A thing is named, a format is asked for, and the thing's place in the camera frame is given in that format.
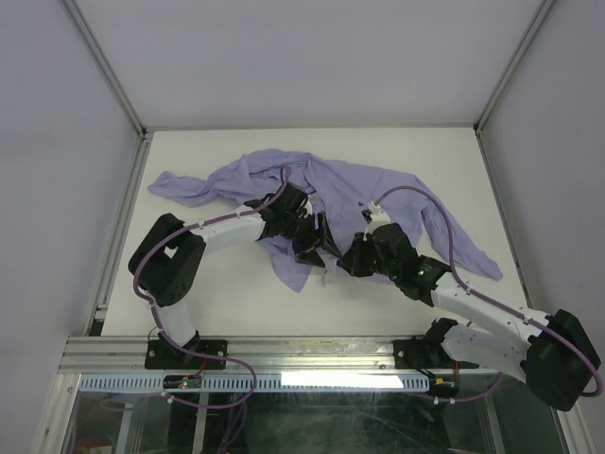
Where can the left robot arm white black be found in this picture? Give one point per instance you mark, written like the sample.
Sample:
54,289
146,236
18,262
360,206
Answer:
165,264

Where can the lilac zip-up jacket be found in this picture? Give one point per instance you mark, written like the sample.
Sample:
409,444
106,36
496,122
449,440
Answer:
338,189

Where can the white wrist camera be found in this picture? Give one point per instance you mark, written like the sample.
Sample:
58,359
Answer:
375,217
307,208

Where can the aluminium front frame rail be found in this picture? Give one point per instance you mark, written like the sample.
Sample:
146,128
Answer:
110,354

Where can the right aluminium corner post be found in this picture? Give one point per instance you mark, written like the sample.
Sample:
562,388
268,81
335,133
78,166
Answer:
514,63

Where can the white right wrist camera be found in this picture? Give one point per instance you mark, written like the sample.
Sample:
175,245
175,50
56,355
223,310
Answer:
375,217

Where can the aluminium corner post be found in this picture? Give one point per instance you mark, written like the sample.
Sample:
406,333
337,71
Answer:
85,32
514,63

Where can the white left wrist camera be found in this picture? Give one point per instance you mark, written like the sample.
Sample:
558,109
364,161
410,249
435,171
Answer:
307,208

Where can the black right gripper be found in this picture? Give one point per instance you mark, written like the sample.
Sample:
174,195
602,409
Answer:
349,261

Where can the black orange power connector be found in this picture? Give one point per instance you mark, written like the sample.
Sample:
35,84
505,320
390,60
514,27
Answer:
443,387

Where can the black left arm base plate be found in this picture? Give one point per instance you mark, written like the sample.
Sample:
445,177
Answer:
162,356

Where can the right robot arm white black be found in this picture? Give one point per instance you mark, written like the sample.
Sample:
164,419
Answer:
550,354

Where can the left aluminium corner post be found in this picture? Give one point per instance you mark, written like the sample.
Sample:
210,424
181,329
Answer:
85,32

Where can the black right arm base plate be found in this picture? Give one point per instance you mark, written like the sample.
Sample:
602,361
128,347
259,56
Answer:
416,353

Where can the small black circuit board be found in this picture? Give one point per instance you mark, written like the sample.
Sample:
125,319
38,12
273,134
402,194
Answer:
182,382

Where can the right aluminium side rail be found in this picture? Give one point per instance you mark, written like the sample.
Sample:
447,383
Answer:
504,219

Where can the left aluminium side rail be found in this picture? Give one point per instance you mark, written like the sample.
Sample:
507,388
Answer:
109,265

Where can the grey slotted cable duct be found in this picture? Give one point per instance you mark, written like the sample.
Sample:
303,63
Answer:
295,382

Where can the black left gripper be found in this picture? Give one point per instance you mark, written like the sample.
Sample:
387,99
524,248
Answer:
311,257

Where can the aluminium side rail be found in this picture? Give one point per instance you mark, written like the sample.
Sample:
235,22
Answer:
504,219
109,265

